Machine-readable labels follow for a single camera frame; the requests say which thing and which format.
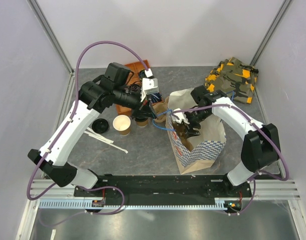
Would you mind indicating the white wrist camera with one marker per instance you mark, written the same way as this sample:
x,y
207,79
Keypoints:
x,y
179,117
149,83

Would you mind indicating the black plastic cup lid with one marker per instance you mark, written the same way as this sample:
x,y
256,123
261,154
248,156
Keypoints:
x,y
100,126

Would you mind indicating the camouflage cloth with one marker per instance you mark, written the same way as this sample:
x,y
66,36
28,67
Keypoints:
x,y
235,78

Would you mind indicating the grey slotted cable duct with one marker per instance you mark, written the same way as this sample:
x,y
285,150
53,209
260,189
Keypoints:
x,y
96,204

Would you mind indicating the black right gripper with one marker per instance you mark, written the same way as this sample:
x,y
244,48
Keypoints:
x,y
189,132

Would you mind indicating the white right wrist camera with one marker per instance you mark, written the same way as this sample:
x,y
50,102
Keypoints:
x,y
179,117

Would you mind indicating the blue striped rolled sock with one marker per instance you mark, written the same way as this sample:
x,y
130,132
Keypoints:
x,y
156,97

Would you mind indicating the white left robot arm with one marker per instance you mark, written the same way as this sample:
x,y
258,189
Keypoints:
x,y
93,98

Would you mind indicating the checkered paper takeout bag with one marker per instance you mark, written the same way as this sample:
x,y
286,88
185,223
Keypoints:
x,y
198,152

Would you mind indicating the paper cup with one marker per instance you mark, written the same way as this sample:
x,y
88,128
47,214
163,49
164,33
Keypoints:
x,y
122,124
141,122

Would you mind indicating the paper cup near tray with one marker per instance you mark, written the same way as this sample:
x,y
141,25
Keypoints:
x,y
122,124

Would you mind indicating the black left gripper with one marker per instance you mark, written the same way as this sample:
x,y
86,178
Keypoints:
x,y
143,111

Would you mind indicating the wrapped straw middle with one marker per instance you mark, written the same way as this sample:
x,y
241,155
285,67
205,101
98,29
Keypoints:
x,y
89,130

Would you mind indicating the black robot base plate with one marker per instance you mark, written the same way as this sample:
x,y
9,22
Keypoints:
x,y
164,189

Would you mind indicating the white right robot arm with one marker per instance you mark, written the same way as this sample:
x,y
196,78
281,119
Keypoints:
x,y
260,146

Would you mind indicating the cardboard cup carrier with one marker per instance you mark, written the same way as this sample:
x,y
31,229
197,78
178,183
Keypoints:
x,y
160,109

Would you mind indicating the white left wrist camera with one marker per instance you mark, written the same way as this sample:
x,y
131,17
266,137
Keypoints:
x,y
149,83

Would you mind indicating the paper cup front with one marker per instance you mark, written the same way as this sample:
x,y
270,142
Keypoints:
x,y
141,122

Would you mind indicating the orange compartment tray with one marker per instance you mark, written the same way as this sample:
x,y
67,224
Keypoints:
x,y
133,84

